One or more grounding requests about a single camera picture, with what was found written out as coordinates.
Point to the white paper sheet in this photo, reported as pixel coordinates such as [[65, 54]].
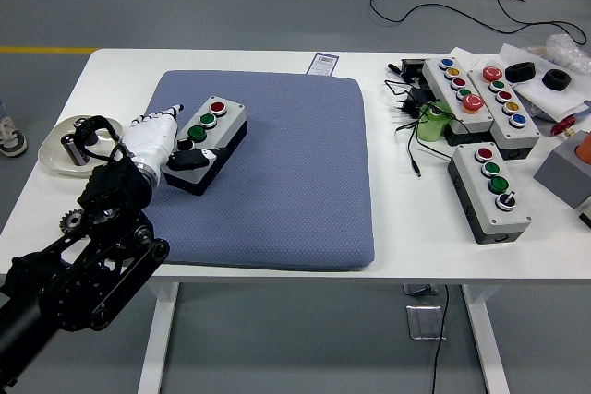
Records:
[[547, 101]]

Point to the four-button box with selector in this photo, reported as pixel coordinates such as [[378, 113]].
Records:
[[471, 191]]

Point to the black metal gear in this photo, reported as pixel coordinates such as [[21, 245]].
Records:
[[69, 221]]

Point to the metal floor plate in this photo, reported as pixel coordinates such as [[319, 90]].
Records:
[[422, 325]]

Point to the person's shoe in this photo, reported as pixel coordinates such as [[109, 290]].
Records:
[[10, 138]]

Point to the blue-grey mesh cushion mat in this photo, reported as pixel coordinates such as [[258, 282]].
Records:
[[286, 172]]

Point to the black power adapter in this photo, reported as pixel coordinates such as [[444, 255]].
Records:
[[418, 98]]

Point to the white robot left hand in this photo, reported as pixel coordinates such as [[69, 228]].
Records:
[[150, 138]]

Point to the red knob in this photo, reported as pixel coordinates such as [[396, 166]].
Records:
[[564, 126]]

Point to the small black device box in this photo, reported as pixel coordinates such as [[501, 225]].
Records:
[[412, 68]]

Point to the five-button box, mushroom at head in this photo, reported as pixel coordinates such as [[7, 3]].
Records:
[[526, 135]]

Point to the purple printed label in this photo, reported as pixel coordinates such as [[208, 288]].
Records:
[[323, 63]]

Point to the grey four-button control box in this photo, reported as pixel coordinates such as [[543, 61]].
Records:
[[228, 124]]

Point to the five-button box, mushroom at end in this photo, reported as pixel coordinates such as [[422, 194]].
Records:
[[441, 89]]

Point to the white shallow dish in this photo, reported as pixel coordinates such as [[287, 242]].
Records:
[[51, 154]]

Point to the clear bubble wrap bag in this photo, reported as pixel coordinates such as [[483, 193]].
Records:
[[565, 50]]

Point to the white table leg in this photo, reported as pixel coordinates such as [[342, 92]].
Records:
[[157, 338], [487, 338]]

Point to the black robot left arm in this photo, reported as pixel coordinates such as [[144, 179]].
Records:
[[111, 191]]

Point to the orange object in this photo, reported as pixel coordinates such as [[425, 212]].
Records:
[[584, 149]]

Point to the grey block box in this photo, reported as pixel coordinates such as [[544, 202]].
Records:
[[558, 175]]

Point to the dark cylindrical battery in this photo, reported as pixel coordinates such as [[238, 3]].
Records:
[[74, 153]]

